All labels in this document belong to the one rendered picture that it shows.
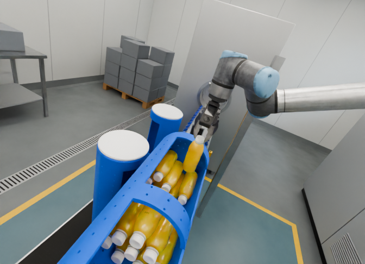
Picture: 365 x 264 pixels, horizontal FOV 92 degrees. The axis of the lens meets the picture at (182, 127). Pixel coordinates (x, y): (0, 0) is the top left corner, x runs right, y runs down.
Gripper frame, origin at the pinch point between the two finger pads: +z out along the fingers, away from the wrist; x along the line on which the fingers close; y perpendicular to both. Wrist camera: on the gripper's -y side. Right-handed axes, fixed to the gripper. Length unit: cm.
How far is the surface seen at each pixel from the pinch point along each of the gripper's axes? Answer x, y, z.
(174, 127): 25, 61, 33
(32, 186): 131, 18, 129
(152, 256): -0.6, -41.6, 17.7
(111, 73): 234, 271, 84
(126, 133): 43, 15, 25
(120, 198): 14.5, -36.3, 8.9
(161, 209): 2.2, -36.0, 6.0
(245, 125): -28, 67, 10
